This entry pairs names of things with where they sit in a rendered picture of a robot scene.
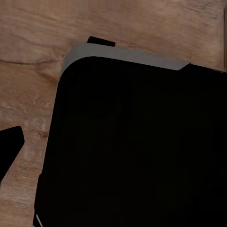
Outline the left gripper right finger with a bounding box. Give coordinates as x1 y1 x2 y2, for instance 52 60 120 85
212 126 227 164

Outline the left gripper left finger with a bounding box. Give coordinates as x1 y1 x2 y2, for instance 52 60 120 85
0 126 25 182

